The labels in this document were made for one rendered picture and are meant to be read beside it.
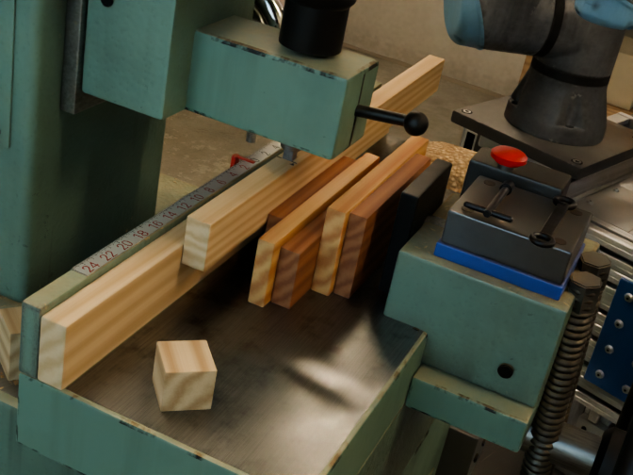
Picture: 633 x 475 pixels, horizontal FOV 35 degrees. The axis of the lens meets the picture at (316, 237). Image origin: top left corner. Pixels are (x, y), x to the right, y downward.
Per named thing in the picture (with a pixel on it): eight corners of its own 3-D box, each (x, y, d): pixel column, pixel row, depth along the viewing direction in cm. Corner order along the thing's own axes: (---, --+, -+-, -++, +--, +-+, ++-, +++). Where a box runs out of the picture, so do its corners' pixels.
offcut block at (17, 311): (61, 373, 82) (64, 326, 80) (8, 382, 80) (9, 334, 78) (49, 348, 85) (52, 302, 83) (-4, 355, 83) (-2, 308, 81)
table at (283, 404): (430, 651, 59) (454, 579, 56) (10, 445, 68) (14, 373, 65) (605, 258, 110) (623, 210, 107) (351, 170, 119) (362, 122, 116)
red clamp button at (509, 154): (520, 173, 80) (524, 161, 80) (484, 161, 81) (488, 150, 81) (528, 162, 83) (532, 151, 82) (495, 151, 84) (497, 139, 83)
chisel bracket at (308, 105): (328, 180, 80) (348, 79, 76) (177, 125, 84) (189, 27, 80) (363, 153, 86) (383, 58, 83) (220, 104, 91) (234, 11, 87)
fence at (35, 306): (36, 380, 65) (40, 308, 63) (15, 370, 66) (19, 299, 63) (372, 127, 115) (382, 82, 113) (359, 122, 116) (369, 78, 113)
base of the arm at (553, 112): (536, 100, 162) (554, 40, 157) (620, 136, 154) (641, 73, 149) (485, 114, 151) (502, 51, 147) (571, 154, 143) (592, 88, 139)
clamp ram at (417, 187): (462, 322, 80) (492, 223, 76) (377, 289, 82) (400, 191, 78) (493, 278, 88) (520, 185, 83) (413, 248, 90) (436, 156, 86)
